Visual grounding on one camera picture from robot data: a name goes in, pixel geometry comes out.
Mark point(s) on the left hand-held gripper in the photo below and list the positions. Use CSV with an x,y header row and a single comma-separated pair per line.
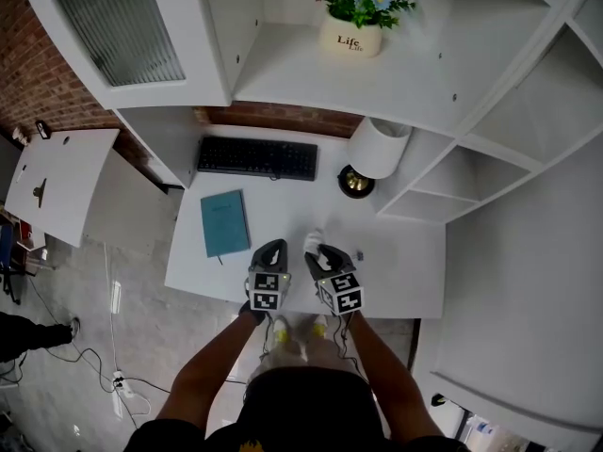
x,y
266,292

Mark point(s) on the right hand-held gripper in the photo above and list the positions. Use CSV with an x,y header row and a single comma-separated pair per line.
x,y
340,295

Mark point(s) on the white shelf cabinet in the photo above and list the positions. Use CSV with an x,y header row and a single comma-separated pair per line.
x,y
330,83

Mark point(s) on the person's right forearm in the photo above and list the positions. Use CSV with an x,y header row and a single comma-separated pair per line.
x,y
391,379

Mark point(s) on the person's left forearm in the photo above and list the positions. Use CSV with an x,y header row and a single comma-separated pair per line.
x,y
207,375

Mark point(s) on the white desk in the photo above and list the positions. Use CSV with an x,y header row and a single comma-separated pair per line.
x,y
301,205

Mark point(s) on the small blue binder clip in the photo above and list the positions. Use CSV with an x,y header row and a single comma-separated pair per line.
x,y
359,256

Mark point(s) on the teal notebook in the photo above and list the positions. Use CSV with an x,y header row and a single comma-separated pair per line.
x,y
225,224

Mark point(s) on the person's right shoe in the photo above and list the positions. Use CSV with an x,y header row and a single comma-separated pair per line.
x,y
319,328

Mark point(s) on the person's shoe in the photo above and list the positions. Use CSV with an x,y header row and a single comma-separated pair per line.
x,y
319,328
281,330

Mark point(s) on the person's left shoe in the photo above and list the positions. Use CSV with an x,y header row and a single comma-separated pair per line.
x,y
281,330

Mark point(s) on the person's light trousers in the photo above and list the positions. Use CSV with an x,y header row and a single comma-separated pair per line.
x,y
301,353

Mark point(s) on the black keyboard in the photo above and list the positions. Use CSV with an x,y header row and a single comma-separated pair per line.
x,y
256,157

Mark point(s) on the white shade table lamp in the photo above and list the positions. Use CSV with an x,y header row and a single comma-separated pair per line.
x,y
377,151

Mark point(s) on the person's black shirt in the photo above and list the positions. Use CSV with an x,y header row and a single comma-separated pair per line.
x,y
306,408

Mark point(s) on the white power strip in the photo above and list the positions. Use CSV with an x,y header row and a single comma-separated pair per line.
x,y
123,386

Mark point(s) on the plain white table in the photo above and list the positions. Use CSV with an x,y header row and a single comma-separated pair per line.
x,y
70,172

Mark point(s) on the potted plant in cream pot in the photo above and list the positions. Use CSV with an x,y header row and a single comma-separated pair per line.
x,y
351,40

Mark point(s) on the red and white box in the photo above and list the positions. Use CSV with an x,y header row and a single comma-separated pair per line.
x,y
26,231

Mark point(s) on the white marker pen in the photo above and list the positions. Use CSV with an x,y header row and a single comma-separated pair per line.
x,y
21,175

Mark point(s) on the blue chair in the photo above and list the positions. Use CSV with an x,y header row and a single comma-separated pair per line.
x,y
5,247

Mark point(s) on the white ribbed glass cabinet door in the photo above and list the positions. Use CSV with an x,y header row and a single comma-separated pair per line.
x,y
122,31

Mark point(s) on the small pale figurine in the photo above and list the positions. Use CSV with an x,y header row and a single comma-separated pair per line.
x,y
20,135

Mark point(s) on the small black picture frame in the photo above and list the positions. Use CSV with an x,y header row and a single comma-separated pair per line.
x,y
43,130

